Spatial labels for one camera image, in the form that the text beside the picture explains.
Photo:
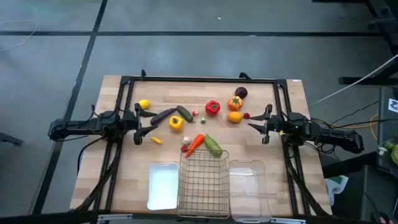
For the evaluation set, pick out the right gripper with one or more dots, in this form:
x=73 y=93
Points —
x=275 y=124

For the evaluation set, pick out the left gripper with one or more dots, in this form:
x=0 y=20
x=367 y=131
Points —
x=137 y=124

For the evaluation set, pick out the small red cherry tomato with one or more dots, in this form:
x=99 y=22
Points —
x=246 y=115

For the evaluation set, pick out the purple eggplant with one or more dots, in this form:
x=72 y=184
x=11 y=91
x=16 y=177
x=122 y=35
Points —
x=163 y=116

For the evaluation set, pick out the yellow lemon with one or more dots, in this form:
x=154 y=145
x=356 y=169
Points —
x=144 y=104

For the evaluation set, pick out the orange fruit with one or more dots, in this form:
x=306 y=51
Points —
x=235 y=117

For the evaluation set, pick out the yellow bell pepper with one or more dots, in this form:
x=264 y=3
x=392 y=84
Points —
x=176 y=123

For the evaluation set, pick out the orange bell pepper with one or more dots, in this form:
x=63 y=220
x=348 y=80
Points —
x=235 y=103

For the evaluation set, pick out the dark green cucumber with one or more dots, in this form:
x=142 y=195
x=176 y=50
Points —
x=185 y=113

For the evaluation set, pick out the white garlic bulb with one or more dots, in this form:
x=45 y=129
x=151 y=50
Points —
x=186 y=140

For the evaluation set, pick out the small red-capped mushroom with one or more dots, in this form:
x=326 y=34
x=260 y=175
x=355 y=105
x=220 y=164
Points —
x=195 y=113

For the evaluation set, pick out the red bell pepper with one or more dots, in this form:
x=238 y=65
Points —
x=212 y=108

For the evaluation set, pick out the light green bitter gourd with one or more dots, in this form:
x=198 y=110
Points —
x=213 y=145

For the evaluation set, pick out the orange carrot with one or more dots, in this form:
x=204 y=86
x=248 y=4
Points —
x=196 y=144

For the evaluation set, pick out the small green white vegetable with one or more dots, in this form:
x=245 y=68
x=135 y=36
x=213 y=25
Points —
x=203 y=120

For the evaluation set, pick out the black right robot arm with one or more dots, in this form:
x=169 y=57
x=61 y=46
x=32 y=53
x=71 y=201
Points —
x=335 y=137

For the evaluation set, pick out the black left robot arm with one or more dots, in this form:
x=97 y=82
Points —
x=77 y=126

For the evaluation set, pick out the dark purple onion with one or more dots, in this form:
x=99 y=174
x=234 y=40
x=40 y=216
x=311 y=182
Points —
x=241 y=92

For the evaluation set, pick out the white plastic tray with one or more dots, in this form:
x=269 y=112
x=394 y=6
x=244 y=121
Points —
x=163 y=186

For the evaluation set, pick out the clear plastic bin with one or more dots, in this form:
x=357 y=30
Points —
x=248 y=189

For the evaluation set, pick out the green and white bag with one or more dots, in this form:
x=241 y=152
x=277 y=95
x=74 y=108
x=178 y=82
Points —
x=335 y=185

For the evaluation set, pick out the dark side table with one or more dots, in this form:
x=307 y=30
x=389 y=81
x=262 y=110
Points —
x=384 y=124

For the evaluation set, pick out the white paper tag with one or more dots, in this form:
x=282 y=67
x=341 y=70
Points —
x=393 y=105

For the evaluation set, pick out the black furniture foot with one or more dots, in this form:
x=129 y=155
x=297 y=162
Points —
x=11 y=139

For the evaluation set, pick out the green toy vegetable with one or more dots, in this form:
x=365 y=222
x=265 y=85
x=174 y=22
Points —
x=394 y=154

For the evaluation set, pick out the black metal table frame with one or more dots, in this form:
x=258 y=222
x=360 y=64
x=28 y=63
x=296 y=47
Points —
x=202 y=79

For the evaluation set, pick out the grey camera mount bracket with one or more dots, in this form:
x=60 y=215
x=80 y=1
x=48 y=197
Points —
x=115 y=217
x=287 y=221

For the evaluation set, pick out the black furniture frame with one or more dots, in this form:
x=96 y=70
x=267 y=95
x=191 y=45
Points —
x=384 y=18

